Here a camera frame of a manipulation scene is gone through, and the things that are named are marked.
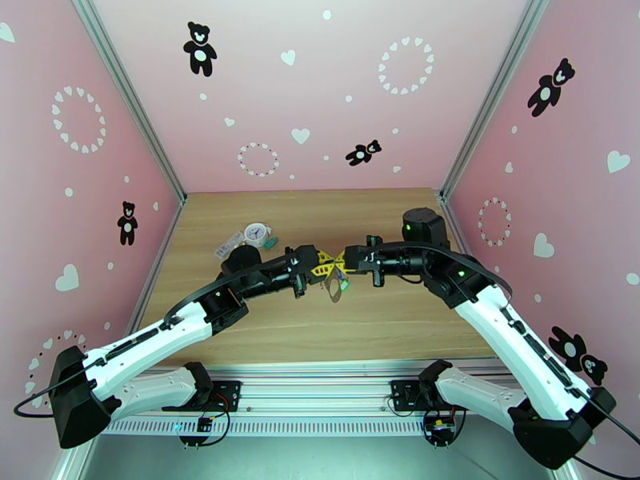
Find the white round clock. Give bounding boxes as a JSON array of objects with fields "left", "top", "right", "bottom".
[{"left": 243, "top": 221, "right": 273, "bottom": 246}]

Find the grey metal panel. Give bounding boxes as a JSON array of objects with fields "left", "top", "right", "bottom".
[{"left": 52, "top": 433, "right": 566, "bottom": 480}]

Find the aluminium side rail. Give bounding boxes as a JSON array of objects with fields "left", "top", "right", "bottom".
[{"left": 438, "top": 192, "right": 506, "bottom": 362}]

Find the aluminium rail base frame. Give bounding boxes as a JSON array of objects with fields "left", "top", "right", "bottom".
[{"left": 79, "top": 358, "right": 543, "bottom": 422}]

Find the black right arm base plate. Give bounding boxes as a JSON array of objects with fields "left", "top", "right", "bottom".
[{"left": 390, "top": 379, "right": 426, "bottom": 412}]

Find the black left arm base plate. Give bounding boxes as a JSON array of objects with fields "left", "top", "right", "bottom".
[{"left": 161, "top": 379, "right": 242, "bottom": 412}]

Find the black controller board with wires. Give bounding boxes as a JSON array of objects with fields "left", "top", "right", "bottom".
[
  {"left": 177, "top": 393, "right": 230, "bottom": 450},
  {"left": 422, "top": 408, "right": 466, "bottom": 450}
]

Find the white slotted cable duct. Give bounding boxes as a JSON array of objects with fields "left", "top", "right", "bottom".
[{"left": 94, "top": 418, "right": 431, "bottom": 438}]

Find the aluminium corner post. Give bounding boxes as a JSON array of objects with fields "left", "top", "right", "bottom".
[
  {"left": 438, "top": 0, "right": 555, "bottom": 200},
  {"left": 67, "top": 0, "right": 189, "bottom": 210}
]

